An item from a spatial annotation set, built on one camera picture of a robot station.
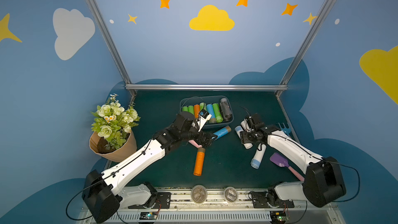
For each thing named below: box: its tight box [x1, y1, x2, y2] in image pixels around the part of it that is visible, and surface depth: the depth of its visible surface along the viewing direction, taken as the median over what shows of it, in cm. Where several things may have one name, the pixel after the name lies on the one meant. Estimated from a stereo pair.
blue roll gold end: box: [212, 125, 232, 139], surface depth 98 cm
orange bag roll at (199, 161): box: [192, 147, 206, 177], surface depth 87 cm
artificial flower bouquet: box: [90, 93, 141, 150], surface depth 73 cm
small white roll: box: [250, 144, 267, 170], surface depth 87 cm
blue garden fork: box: [277, 122, 292, 136], surface depth 103 cm
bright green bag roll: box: [212, 103, 224, 124], surface depth 107 cm
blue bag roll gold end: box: [206, 103, 217, 124], surface depth 107 cm
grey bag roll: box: [219, 108, 229, 122], surface depth 106 cm
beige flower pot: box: [89, 129, 138, 163], surface depth 76 cm
